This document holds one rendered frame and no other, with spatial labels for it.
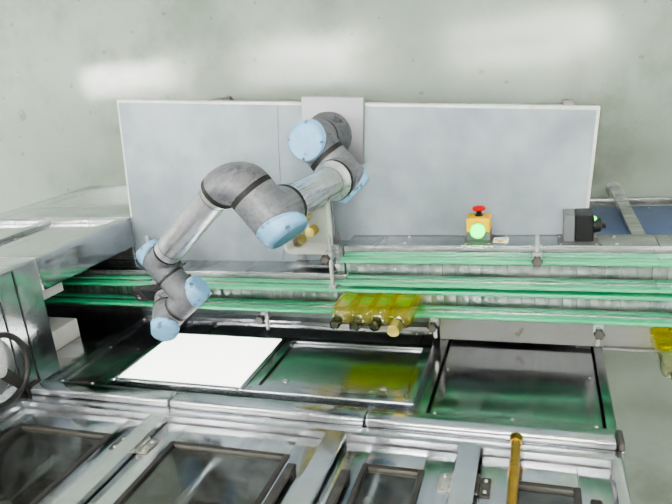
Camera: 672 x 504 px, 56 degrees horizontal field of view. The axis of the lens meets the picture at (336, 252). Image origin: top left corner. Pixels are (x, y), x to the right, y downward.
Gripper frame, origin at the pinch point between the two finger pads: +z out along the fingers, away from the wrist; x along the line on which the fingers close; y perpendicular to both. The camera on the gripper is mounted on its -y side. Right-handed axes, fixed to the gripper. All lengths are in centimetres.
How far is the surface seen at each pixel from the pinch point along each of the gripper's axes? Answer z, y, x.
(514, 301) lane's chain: -32, 94, -41
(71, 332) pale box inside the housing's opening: 9, -49, -19
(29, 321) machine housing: -13.0, -41.2, 6.2
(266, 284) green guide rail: -5.1, 24.4, -21.0
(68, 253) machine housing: 10.3, -30.5, 9.5
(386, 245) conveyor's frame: -11, 65, -20
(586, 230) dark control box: -29, 119, -29
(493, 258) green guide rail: -30, 92, -24
